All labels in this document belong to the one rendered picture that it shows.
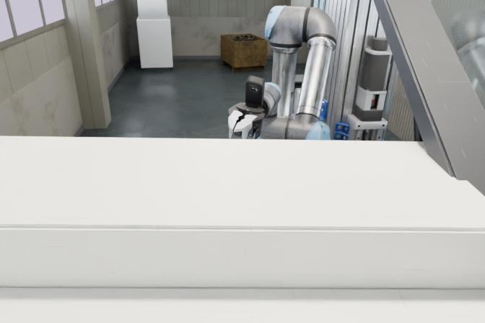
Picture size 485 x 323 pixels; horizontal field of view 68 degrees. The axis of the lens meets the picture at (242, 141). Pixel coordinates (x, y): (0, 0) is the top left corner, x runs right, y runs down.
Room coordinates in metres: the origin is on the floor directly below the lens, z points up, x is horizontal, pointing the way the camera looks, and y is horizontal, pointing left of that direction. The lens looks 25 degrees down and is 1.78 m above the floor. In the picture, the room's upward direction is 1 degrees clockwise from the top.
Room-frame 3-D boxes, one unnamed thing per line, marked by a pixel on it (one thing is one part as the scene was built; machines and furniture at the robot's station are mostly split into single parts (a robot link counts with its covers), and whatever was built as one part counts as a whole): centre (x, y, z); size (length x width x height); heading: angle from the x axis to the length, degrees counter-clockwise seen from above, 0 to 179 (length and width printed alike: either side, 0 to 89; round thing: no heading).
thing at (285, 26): (1.32, -0.15, 1.41); 0.15 x 0.12 x 0.55; 72
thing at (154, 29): (7.33, 1.77, 0.71); 0.80 x 0.66 x 1.43; 8
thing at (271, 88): (1.07, -0.07, 1.43); 0.11 x 0.08 x 0.09; 162
